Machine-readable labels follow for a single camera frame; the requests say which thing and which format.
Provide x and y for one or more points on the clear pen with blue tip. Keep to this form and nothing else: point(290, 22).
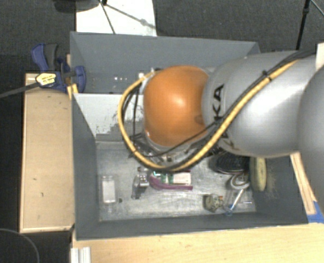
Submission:
point(236, 199)

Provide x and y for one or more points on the camouflage toy animal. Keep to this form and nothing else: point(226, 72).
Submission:
point(213, 203)

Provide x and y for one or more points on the grey metal bin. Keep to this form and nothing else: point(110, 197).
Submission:
point(101, 59)

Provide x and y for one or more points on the pale wood flat board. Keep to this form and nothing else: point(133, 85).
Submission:
point(46, 152)

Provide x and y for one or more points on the clear glass jar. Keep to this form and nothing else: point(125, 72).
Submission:
point(108, 189)

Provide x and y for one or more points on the purple and white packet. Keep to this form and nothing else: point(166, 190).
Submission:
point(165, 186)

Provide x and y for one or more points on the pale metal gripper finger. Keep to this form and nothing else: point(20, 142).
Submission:
point(140, 183)
point(142, 170)

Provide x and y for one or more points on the yellow round sponge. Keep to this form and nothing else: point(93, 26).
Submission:
point(258, 177)

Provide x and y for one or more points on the black cylinder on white bracket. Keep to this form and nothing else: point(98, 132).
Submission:
point(228, 164)

